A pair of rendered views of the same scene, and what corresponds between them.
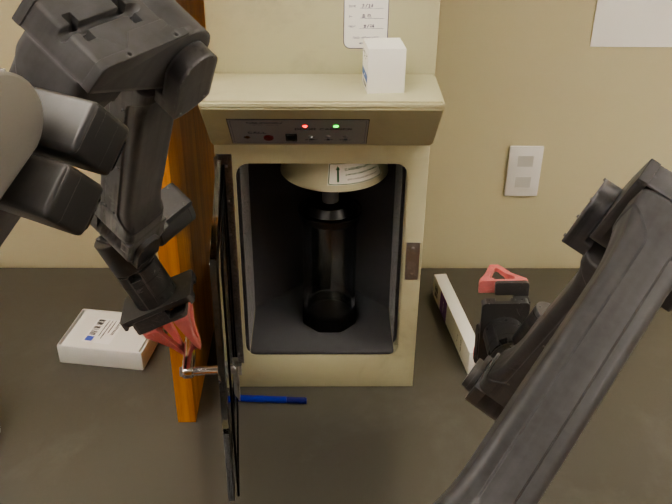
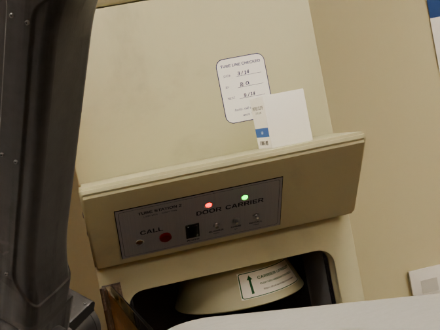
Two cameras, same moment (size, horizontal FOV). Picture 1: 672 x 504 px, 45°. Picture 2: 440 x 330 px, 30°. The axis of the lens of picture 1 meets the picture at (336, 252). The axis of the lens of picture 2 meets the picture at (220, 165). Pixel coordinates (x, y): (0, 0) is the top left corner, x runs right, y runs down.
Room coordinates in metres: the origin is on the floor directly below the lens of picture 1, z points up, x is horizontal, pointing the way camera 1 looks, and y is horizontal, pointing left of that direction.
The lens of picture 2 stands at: (0.14, 0.16, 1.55)
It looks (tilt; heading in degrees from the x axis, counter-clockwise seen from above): 3 degrees down; 352
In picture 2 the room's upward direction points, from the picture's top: 11 degrees counter-clockwise
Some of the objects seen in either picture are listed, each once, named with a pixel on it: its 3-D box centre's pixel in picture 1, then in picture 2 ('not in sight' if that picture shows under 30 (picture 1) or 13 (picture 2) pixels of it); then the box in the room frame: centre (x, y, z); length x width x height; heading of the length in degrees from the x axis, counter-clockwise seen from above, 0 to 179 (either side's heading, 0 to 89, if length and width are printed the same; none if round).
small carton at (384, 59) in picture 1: (383, 65); (280, 119); (1.07, -0.06, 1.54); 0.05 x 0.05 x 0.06; 6
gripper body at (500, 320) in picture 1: (505, 341); not in sight; (0.90, -0.23, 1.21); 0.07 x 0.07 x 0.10; 1
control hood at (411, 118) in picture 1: (322, 121); (225, 201); (1.06, 0.02, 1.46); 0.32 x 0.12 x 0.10; 91
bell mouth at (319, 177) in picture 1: (334, 153); (235, 275); (1.22, 0.00, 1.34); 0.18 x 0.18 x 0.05
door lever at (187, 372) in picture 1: (201, 354); not in sight; (0.88, 0.18, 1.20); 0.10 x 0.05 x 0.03; 6
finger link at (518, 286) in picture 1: (498, 291); not in sight; (0.97, -0.23, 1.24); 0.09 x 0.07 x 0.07; 1
